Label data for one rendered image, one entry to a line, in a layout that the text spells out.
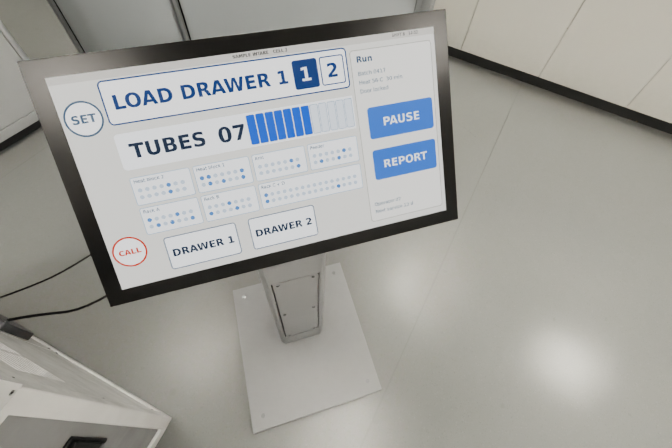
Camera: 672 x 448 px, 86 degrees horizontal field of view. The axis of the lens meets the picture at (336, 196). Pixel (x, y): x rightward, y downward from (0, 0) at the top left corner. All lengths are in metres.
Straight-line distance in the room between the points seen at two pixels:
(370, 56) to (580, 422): 1.49
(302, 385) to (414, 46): 1.18
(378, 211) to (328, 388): 0.97
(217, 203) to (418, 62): 0.34
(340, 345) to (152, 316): 0.74
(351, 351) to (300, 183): 1.02
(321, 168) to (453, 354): 1.18
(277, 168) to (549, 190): 1.79
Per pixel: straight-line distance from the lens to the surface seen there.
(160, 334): 1.61
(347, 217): 0.53
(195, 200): 0.51
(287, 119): 0.49
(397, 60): 0.53
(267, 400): 1.43
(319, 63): 0.50
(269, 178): 0.50
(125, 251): 0.54
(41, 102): 0.53
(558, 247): 1.96
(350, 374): 1.44
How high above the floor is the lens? 1.45
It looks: 55 degrees down
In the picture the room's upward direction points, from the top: 4 degrees clockwise
